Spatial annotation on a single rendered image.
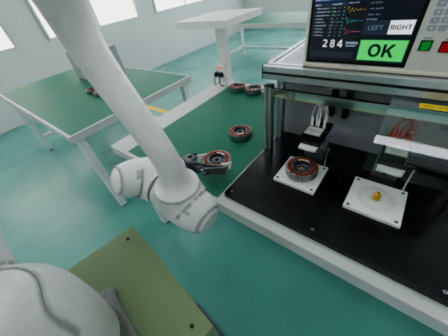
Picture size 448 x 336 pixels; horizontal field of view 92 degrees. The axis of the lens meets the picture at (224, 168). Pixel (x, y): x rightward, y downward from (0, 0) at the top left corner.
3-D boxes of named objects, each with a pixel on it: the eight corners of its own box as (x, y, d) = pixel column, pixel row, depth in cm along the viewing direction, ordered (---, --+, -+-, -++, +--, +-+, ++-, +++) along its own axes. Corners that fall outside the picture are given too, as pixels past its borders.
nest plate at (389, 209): (399, 229, 61) (400, 227, 60) (341, 207, 69) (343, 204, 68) (407, 195, 69) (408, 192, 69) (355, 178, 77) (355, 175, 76)
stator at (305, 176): (313, 187, 75) (315, 179, 73) (281, 178, 80) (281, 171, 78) (320, 167, 82) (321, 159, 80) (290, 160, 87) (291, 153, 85)
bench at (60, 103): (121, 211, 183) (68, 137, 134) (45, 150, 281) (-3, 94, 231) (206, 143, 243) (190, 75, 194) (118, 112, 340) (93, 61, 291)
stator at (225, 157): (220, 177, 82) (219, 170, 80) (198, 168, 88) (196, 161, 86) (237, 161, 89) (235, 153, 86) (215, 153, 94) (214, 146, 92)
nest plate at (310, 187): (313, 195, 74) (313, 193, 73) (273, 180, 82) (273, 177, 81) (328, 169, 82) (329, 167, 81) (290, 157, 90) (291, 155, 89)
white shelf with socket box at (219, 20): (234, 106, 137) (225, 20, 107) (193, 97, 156) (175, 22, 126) (263, 85, 156) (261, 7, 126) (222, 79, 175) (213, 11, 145)
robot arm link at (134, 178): (151, 179, 70) (178, 199, 64) (101, 191, 58) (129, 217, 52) (156, 149, 66) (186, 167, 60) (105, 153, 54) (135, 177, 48)
